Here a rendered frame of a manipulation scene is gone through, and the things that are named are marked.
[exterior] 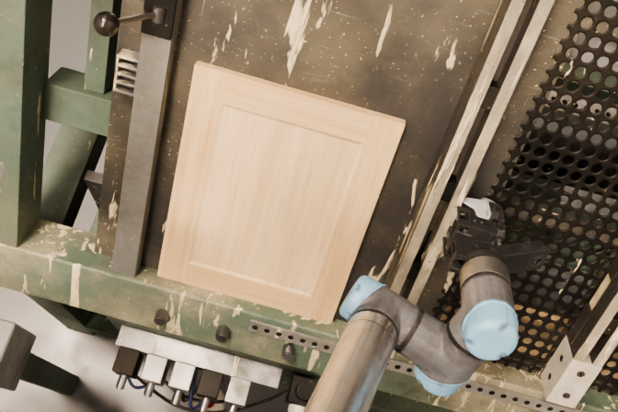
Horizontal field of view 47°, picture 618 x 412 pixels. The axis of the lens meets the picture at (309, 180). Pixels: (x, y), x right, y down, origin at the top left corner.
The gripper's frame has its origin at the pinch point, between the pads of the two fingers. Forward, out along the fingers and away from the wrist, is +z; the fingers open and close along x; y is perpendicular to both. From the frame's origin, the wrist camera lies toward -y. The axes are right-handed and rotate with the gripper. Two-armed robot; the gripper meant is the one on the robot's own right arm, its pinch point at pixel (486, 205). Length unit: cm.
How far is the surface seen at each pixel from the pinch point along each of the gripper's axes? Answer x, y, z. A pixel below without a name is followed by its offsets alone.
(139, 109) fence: 0, 64, -2
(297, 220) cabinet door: 15.1, 31.5, 0.6
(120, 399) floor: 124, 67, 34
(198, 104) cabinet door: -3, 54, 0
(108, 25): -19, 67, -14
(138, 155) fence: 9, 63, -2
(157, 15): -19, 62, -4
